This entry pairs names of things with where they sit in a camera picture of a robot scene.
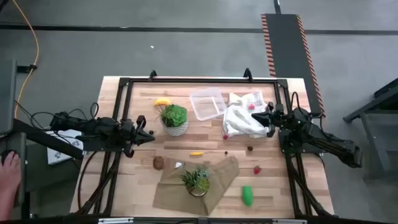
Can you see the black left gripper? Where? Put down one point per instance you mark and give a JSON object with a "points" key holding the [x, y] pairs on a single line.
{"points": [[129, 137]]}

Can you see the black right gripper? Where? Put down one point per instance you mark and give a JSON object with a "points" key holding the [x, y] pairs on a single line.
{"points": [[276, 116]]}

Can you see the pink raspberry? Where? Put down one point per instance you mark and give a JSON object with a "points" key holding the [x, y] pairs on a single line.
{"points": [[251, 106]]}

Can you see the brown wooden bowl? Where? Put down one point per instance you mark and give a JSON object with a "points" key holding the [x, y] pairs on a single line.
{"points": [[158, 163]]}

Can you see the dark blackberry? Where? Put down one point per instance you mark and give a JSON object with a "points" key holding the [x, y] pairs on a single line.
{"points": [[250, 148]]}

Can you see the yellow banana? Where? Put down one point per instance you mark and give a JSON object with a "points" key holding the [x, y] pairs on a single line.
{"points": [[162, 101]]}

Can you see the red strawberry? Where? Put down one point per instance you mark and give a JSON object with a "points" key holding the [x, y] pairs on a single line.
{"points": [[257, 170]]}

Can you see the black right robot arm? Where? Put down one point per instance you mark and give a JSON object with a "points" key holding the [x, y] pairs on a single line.
{"points": [[311, 127]]}

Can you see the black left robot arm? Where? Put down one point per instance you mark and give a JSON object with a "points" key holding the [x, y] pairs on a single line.
{"points": [[102, 126]]}

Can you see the clear plastic tupperware container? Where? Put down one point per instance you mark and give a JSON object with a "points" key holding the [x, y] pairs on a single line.
{"points": [[207, 104]]}

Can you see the white checked towel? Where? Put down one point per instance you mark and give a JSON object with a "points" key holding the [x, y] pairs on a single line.
{"points": [[242, 123]]}

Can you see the green succulent in white pot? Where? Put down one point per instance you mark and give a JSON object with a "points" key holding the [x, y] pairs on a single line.
{"points": [[174, 116]]}

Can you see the small yellow pepper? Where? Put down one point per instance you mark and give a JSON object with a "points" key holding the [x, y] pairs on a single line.
{"points": [[196, 153]]}

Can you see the tan cloth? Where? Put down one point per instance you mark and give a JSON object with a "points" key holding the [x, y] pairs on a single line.
{"points": [[174, 193]]}

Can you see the mixed succulents in black pot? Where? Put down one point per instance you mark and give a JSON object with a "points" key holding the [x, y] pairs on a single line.
{"points": [[196, 182]]}

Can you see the black floor mat striped edges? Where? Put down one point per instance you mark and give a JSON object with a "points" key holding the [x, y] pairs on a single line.
{"points": [[286, 46]]}

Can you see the green cucumber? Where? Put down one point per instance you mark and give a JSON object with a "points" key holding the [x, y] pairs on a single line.
{"points": [[247, 196]]}

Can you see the white box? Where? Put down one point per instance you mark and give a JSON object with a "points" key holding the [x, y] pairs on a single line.
{"points": [[59, 154]]}

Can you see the black diagonal support beam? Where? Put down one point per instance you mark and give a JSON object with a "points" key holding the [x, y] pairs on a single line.
{"points": [[46, 138]]}

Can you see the grey metal cart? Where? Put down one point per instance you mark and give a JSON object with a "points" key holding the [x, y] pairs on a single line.
{"points": [[376, 130]]}

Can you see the person's foot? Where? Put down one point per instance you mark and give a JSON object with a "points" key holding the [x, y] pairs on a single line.
{"points": [[9, 183]]}

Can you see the grey panel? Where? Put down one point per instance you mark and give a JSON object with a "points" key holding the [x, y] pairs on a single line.
{"points": [[7, 96]]}

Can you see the black aluminium rig frame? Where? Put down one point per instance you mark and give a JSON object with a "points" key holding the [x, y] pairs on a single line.
{"points": [[186, 80]]}

